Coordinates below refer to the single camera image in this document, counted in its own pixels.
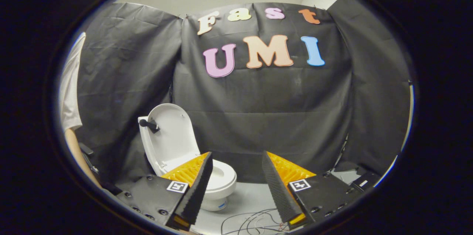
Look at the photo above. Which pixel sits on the black box with white label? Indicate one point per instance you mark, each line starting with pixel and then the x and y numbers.
pixel 364 182

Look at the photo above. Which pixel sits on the black backdrop cloth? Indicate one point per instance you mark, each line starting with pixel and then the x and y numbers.
pixel 266 116

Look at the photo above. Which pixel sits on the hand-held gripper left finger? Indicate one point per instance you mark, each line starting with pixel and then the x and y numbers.
pixel 196 194

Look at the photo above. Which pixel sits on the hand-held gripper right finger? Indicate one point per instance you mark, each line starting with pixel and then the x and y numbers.
pixel 279 190

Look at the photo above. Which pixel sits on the white ceramic toilet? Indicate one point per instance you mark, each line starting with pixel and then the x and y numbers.
pixel 223 176

